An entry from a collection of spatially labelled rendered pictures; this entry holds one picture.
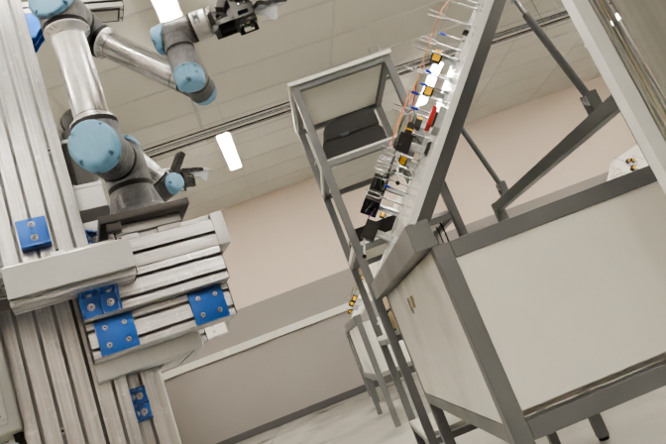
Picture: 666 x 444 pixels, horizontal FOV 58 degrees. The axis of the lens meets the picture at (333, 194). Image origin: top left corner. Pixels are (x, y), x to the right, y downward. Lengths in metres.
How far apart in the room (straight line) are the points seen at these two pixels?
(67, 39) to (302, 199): 7.96
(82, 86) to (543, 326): 1.22
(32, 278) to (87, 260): 0.12
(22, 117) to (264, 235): 7.63
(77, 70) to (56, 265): 0.51
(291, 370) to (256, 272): 1.53
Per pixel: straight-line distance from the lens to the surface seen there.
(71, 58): 1.69
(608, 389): 1.44
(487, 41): 1.72
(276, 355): 9.18
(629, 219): 1.51
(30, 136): 1.91
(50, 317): 1.74
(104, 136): 1.55
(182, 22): 1.64
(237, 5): 1.64
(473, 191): 9.85
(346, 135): 2.80
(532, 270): 1.40
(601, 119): 1.70
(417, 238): 1.35
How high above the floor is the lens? 0.67
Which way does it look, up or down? 14 degrees up
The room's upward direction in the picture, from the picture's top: 21 degrees counter-clockwise
